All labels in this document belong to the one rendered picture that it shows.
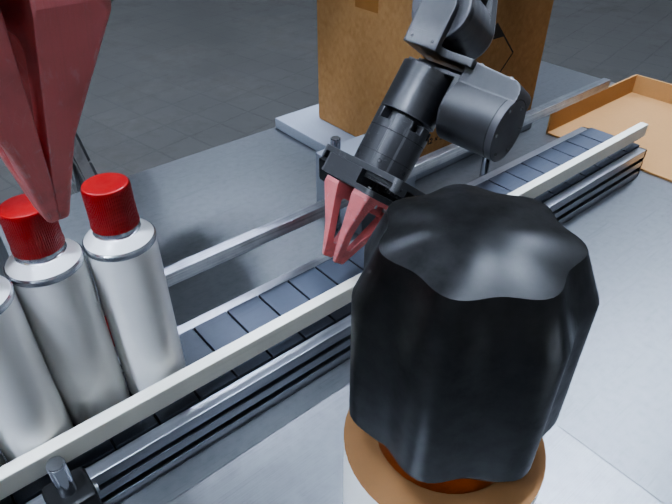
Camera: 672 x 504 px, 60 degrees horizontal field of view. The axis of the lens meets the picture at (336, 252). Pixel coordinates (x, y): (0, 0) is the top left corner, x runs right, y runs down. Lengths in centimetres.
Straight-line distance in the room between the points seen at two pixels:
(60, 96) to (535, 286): 14
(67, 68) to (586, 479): 45
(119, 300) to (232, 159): 57
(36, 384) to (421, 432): 32
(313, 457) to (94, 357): 19
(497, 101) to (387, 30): 39
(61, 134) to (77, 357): 31
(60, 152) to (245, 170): 78
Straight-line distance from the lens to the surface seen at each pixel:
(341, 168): 56
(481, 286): 18
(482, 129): 52
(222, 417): 55
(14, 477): 50
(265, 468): 49
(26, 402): 47
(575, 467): 52
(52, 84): 17
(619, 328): 73
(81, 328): 46
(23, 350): 45
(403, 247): 19
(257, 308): 61
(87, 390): 50
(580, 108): 120
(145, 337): 48
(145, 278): 45
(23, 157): 18
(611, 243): 86
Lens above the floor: 129
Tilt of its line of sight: 37 degrees down
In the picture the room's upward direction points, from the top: straight up
